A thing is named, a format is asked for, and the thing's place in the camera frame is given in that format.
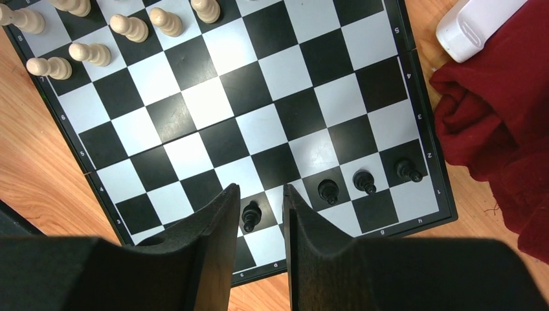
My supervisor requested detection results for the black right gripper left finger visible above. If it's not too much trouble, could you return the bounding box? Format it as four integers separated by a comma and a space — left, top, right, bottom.
1, 184, 240, 310

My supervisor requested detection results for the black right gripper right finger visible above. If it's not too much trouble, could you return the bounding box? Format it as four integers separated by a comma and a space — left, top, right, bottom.
283, 184, 548, 310

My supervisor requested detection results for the black pawn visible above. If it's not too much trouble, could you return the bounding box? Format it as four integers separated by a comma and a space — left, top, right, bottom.
352, 170, 377, 195
241, 201, 262, 233
395, 158, 423, 183
318, 179, 339, 206

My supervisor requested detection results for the white chess pieces row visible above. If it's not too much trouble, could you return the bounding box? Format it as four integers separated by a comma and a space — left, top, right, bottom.
4, 1, 236, 81

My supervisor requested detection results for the black white chessboard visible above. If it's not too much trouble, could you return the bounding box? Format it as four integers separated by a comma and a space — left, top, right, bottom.
0, 0, 459, 288

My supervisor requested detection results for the red hanging shirt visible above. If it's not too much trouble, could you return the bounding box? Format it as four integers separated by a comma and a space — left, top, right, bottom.
430, 1, 548, 262

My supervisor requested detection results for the white clothes rack pole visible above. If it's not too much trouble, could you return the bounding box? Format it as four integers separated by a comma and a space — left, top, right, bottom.
436, 0, 526, 63

